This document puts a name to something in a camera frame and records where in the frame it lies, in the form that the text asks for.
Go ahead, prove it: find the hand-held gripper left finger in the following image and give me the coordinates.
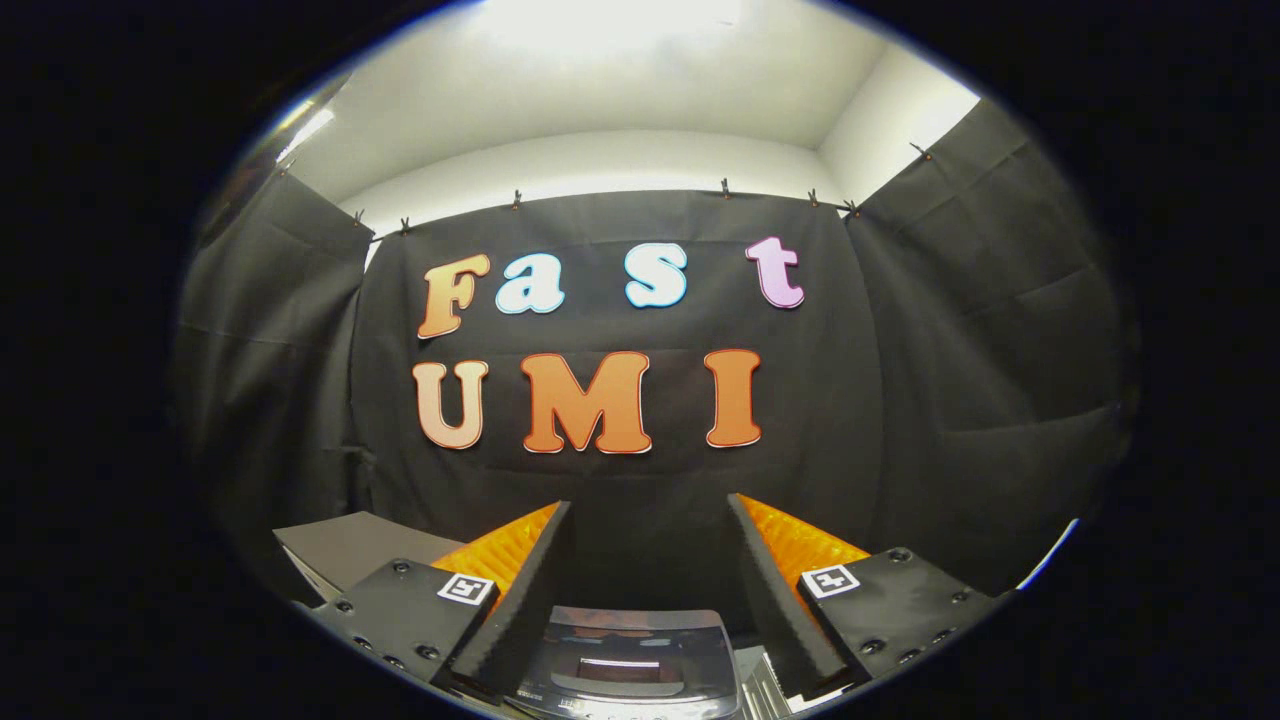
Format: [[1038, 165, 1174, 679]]
[[300, 498, 574, 703]]

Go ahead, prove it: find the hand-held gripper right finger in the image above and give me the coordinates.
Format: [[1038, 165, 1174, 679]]
[[726, 492, 1019, 701]]

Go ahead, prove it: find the dark grey washing machine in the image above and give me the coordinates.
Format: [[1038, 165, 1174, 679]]
[[505, 605, 801, 720]]

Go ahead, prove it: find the grey cabinet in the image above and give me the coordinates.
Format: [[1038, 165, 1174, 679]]
[[272, 510, 467, 607]]

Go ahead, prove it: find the black backdrop cloth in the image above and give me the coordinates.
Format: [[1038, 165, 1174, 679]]
[[170, 98, 1141, 639]]

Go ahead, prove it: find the ceiling light strip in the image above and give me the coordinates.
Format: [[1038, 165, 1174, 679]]
[[274, 104, 337, 163]]

